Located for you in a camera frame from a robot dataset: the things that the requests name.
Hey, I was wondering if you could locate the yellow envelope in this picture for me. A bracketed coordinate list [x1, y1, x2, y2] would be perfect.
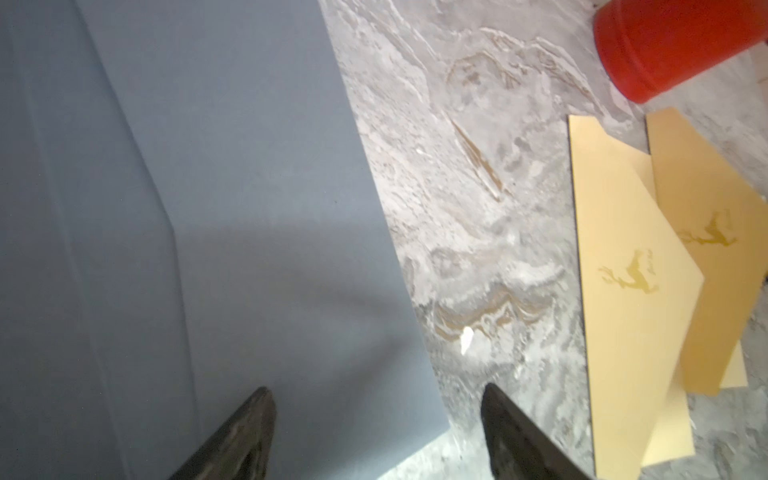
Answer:
[568, 115, 703, 479]
[646, 108, 767, 395]

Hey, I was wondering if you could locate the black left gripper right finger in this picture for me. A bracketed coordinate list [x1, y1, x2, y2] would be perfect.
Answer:
[480, 383, 590, 480]

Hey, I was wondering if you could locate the grey paper envelope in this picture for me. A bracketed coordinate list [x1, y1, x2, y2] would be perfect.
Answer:
[1, 1, 449, 479]

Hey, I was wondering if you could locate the red pencil cup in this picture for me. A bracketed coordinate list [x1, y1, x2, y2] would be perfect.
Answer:
[593, 0, 767, 104]

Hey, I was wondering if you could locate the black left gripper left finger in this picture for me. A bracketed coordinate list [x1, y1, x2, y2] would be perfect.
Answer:
[170, 387, 277, 479]

